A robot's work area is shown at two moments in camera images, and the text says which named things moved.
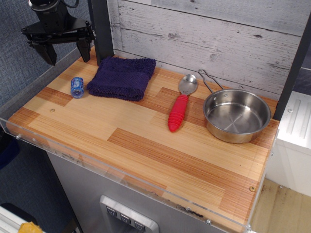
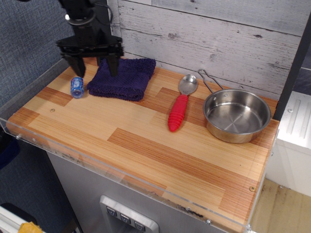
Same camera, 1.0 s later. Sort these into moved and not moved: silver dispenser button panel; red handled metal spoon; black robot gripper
Moved: black robot gripper
Not moved: silver dispenser button panel; red handled metal spoon
